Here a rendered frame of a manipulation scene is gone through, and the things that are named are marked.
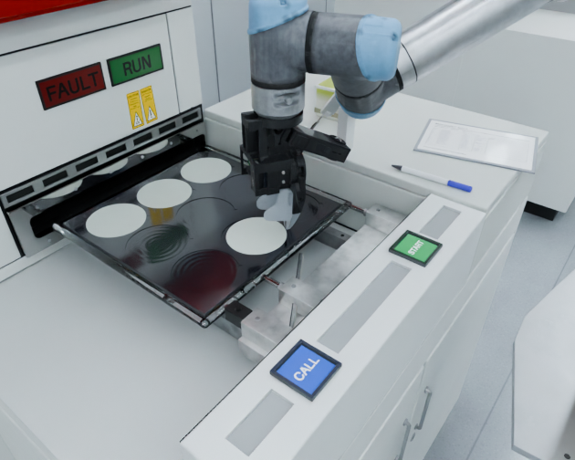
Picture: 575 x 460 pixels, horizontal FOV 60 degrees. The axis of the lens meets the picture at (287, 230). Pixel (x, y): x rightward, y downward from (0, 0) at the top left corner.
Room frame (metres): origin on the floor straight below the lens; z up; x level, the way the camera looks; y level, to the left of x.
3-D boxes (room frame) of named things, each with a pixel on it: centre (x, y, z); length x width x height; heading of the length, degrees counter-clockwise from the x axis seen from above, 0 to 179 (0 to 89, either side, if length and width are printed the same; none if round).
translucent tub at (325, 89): (0.99, -0.11, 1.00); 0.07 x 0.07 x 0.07; 56
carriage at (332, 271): (0.57, -0.08, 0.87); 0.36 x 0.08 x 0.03; 142
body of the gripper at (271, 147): (0.67, 0.02, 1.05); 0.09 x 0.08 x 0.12; 111
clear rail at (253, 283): (0.61, 0.00, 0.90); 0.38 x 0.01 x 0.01; 142
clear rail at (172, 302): (0.57, 0.25, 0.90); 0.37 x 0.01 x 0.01; 52
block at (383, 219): (0.70, -0.18, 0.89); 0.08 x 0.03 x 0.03; 52
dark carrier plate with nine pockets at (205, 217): (0.72, 0.14, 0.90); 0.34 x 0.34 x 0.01; 52
